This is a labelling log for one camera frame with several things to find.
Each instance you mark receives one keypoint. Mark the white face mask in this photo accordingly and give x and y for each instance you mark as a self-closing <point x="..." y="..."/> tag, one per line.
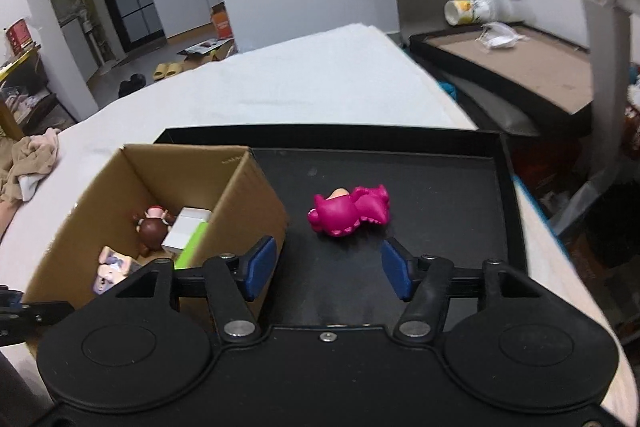
<point x="500" y="38"/>

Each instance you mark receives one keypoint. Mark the red box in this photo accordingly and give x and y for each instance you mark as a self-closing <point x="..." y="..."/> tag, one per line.
<point x="19" y="36"/>

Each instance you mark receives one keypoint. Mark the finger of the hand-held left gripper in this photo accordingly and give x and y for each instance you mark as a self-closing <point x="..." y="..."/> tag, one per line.
<point x="35" y="314"/>

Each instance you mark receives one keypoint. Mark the black tray with brown inside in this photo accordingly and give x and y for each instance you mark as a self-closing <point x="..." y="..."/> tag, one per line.
<point x="520" y="72"/>

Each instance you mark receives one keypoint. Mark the brown cardboard box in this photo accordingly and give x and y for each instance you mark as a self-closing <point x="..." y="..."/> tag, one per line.
<point x="240" y="202"/>

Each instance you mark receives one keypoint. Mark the printed paper cup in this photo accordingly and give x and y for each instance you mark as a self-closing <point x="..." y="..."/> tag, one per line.
<point x="475" y="9"/>

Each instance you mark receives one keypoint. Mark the orange box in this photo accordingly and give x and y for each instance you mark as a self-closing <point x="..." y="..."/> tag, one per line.
<point x="222" y="22"/>

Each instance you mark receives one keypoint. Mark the beige crumpled cloth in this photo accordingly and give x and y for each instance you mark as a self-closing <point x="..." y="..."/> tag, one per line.
<point x="30" y="157"/>

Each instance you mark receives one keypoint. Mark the white blanket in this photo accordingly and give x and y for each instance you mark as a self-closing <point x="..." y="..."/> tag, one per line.
<point x="325" y="77"/>

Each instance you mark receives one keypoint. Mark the black shallow tray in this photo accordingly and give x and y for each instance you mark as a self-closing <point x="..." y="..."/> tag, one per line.
<point x="440" y="207"/>

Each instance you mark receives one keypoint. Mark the pink toy figure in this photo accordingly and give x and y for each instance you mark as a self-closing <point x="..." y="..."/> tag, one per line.
<point x="345" y="212"/>

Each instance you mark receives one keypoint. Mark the open cardboard box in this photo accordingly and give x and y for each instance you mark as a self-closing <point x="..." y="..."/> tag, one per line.
<point x="205" y="52"/>

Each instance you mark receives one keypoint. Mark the brown doll figure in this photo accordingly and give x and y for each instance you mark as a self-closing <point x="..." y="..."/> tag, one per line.
<point x="152" y="232"/>

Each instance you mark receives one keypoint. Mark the green plastic block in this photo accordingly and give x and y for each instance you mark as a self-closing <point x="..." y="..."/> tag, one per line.
<point x="192" y="234"/>

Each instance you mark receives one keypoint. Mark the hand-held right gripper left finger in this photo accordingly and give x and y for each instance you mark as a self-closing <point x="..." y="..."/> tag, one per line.
<point x="260" y="264"/>

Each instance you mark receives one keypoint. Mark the pair of black shoes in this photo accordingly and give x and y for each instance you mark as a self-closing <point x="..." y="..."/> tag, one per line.
<point x="132" y="86"/>

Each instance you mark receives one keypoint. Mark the white cardboard post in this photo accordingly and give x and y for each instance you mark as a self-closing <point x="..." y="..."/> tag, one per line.
<point x="607" y="72"/>

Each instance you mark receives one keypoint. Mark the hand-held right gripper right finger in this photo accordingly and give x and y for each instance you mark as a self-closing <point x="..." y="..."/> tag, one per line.
<point x="397" y="269"/>

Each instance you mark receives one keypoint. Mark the purple bunny toy box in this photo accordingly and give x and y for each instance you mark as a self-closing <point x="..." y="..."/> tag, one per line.
<point x="115" y="269"/>

